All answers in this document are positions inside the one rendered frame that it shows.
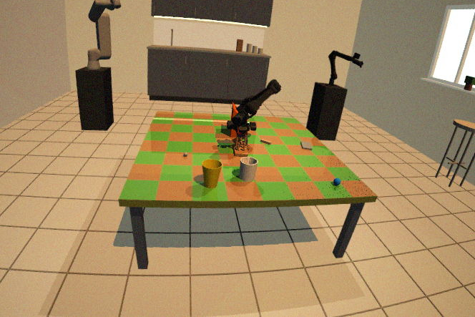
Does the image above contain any yellow cup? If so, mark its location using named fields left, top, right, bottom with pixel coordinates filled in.
left=202, top=159, right=222, bottom=188

